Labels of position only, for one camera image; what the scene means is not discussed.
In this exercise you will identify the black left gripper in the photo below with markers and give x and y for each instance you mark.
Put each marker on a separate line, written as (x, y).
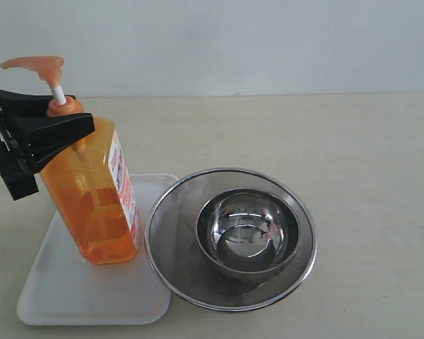
(29, 139)

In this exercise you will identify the orange pump soap bottle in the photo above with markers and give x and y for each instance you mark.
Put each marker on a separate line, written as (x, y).
(89, 182)

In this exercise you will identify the stainless steel bowl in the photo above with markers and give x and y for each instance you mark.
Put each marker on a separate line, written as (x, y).
(247, 234)

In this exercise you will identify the white rectangular plastic tray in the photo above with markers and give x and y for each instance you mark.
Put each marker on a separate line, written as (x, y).
(64, 289)

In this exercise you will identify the steel mesh strainer basket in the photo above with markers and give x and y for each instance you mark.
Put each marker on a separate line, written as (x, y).
(176, 258)

